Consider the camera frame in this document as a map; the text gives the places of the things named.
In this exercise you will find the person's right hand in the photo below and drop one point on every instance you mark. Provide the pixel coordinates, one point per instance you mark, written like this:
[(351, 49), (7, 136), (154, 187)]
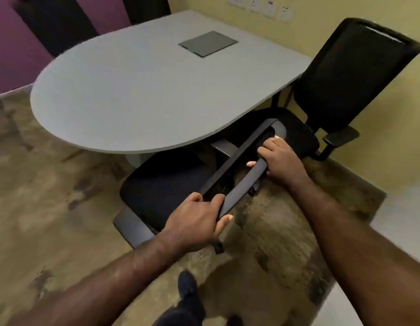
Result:
[(284, 164)]

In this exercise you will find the person's left hand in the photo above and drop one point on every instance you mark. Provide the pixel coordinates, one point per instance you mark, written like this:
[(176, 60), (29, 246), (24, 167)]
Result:
[(191, 225)]

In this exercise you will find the person's right thumb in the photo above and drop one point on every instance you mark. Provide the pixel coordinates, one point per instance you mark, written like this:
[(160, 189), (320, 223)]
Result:
[(251, 163)]

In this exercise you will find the person's left thumb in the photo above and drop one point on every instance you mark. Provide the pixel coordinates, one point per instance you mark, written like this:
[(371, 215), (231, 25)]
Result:
[(225, 223)]

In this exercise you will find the grey-framed black office chair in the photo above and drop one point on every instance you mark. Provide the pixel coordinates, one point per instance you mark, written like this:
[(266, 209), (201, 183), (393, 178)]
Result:
[(162, 186)]

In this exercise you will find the person's right forearm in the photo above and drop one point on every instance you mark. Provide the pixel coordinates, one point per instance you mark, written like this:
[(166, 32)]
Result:
[(359, 254)]

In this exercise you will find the person's left forearm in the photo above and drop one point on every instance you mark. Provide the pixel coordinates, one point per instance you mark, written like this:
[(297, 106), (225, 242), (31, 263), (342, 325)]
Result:
[(104, 288)]

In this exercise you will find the person's left shoe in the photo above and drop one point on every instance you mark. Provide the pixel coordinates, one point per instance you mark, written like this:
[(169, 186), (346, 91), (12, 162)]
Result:
[(188, 286)]

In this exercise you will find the person's shoe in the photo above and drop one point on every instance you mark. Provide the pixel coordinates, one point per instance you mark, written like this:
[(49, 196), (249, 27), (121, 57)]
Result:
[(234, 320), (188, 286)]

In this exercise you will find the person's right shoe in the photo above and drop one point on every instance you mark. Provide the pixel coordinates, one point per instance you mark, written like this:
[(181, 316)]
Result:
[(234, 320)]

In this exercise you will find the person's dark trouser leg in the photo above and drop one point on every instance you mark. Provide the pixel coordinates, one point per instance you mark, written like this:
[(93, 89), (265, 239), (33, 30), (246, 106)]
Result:
[(179, 317)]

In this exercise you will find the grey table leg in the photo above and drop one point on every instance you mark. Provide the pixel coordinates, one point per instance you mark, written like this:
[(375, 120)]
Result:
[(138, 160)]

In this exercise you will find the black mesh-back office chair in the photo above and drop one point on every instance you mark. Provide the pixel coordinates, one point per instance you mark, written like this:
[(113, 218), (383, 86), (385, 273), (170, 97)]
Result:
[(349, 71)]

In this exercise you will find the black narrow-back chair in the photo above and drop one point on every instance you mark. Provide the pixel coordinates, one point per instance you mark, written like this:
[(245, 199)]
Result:
[(145, 8)]

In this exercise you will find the black wide-back chair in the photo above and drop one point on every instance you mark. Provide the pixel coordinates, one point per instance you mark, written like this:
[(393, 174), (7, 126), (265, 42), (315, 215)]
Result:
[(57, 23)]

